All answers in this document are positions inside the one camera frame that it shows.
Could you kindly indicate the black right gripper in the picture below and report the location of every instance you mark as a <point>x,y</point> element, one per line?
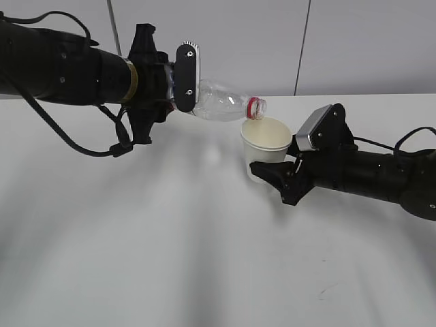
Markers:
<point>294,180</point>

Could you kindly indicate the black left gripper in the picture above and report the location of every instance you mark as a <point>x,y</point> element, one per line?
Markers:
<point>150,103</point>

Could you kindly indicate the white paper cup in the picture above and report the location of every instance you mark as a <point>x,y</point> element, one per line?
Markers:
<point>265,140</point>

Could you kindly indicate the clear water bottle red label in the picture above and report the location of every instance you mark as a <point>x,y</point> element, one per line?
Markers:
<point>218,102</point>

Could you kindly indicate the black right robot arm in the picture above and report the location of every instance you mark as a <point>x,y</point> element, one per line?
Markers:
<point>406,181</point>

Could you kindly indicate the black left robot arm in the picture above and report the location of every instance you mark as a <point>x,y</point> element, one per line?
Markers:
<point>65,68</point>

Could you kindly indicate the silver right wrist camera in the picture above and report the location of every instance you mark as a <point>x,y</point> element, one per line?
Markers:
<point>322,129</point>

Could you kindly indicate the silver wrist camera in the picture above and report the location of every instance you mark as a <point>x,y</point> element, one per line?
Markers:
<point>187,76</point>
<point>322,129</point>

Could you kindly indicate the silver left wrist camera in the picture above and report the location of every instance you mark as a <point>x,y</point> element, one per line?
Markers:
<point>187,76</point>

